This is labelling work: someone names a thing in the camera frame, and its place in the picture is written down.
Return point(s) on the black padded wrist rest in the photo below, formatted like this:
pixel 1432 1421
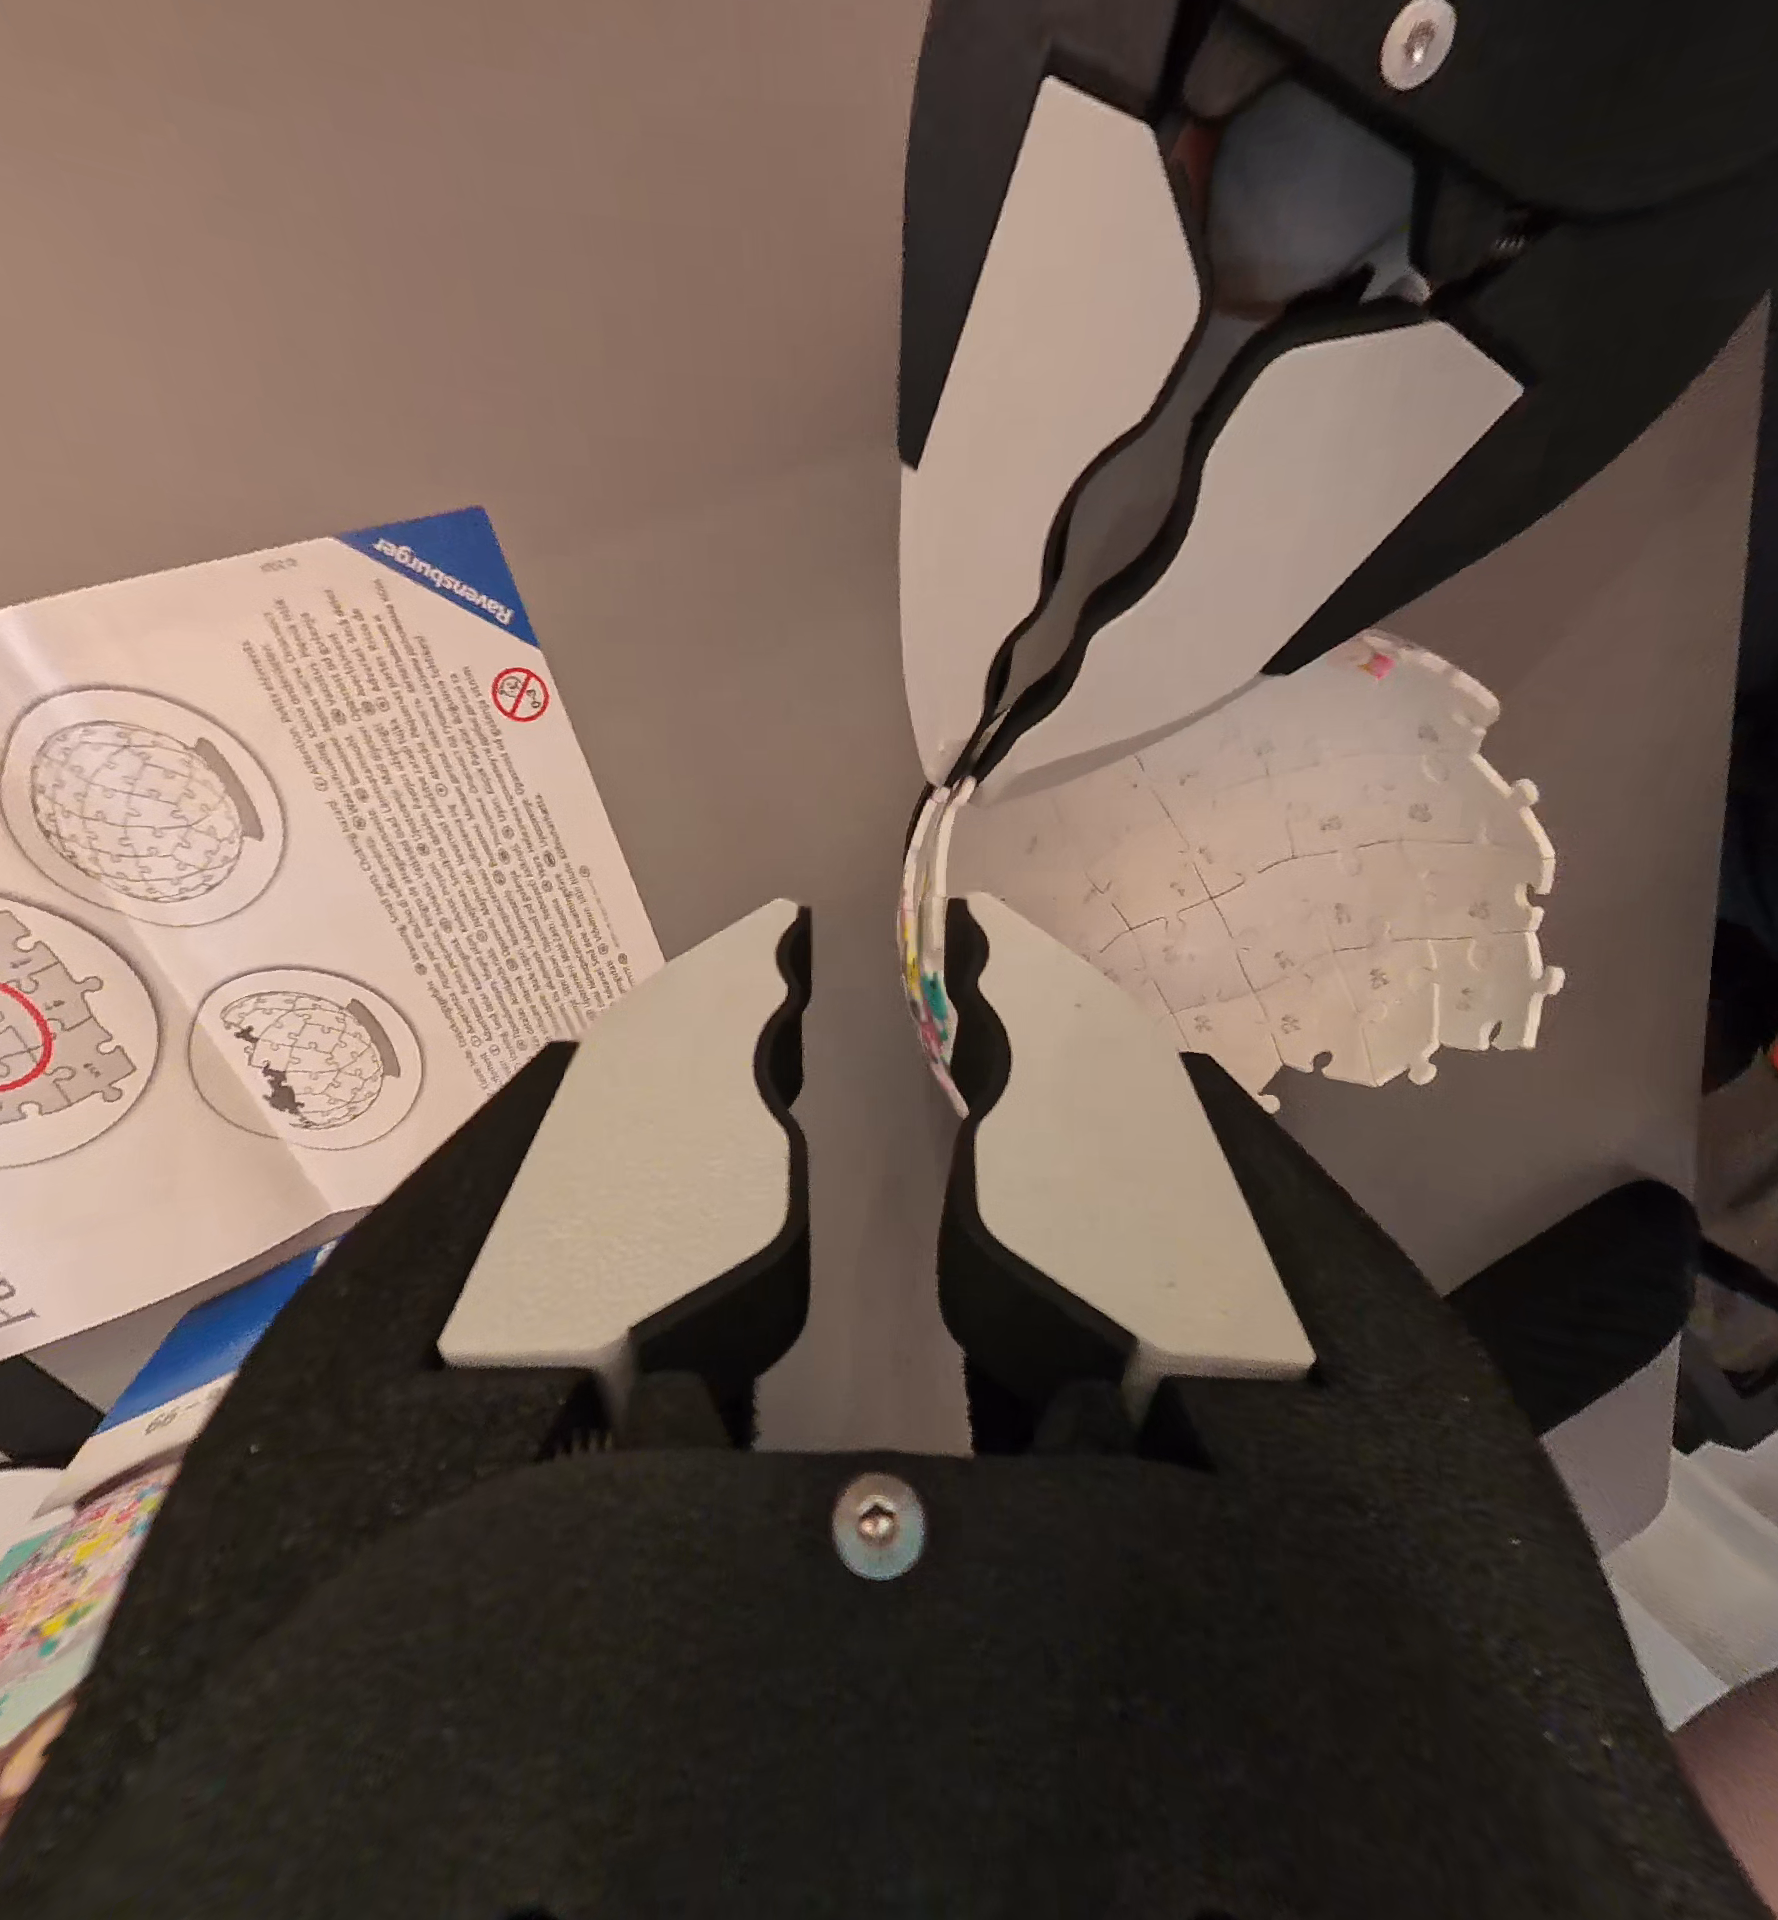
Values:
pixel 1581 1291

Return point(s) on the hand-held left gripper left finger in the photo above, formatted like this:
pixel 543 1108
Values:
pixel 633 1170

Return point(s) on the colourful puzzle box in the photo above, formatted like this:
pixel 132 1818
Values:
pixel 20 1591

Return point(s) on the half-built colourful puzzle ball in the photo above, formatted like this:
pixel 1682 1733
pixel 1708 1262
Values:
pixel 1281 901

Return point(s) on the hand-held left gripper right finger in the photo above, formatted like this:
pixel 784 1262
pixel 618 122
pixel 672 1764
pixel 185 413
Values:
pixel 1128 1200

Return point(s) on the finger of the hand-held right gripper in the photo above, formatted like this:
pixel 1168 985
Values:
pixel 1324 494
pixel 1040 374

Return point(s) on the folded paper instruction leaflet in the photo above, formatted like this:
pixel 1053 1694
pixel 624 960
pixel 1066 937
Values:
pixel 157 930

